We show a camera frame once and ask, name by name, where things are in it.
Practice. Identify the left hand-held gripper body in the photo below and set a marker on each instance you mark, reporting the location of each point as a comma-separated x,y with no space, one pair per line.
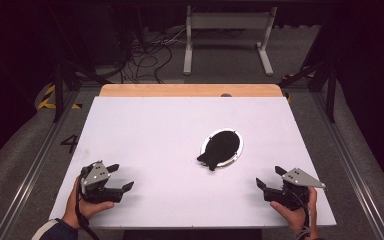
95,176

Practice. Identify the yellow black floor tape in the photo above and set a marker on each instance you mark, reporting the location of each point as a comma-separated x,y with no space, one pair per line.
48,96

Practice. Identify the white board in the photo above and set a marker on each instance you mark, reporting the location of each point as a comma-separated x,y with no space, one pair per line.
153,133

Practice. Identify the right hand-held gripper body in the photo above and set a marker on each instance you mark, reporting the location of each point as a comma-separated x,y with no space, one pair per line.
293,190

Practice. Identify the black metal stand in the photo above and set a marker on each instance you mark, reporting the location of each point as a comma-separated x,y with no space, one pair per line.
59,93
330,96

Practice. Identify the wooden table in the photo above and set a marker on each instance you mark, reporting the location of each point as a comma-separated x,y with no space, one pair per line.
180,90

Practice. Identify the person's left hand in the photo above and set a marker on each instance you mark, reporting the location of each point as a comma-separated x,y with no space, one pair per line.
80,210

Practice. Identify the white oval plate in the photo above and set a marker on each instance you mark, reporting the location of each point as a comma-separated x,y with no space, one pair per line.
238,151

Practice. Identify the aluminium rail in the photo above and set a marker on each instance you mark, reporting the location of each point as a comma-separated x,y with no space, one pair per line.
350,160
36,166

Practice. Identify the person's right hand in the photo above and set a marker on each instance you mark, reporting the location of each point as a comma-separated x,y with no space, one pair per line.
296,216

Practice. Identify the black cloth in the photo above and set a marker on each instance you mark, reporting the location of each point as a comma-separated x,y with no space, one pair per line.
220,148

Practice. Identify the white metal stand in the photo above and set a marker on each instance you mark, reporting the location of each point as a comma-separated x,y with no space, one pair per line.
228,20

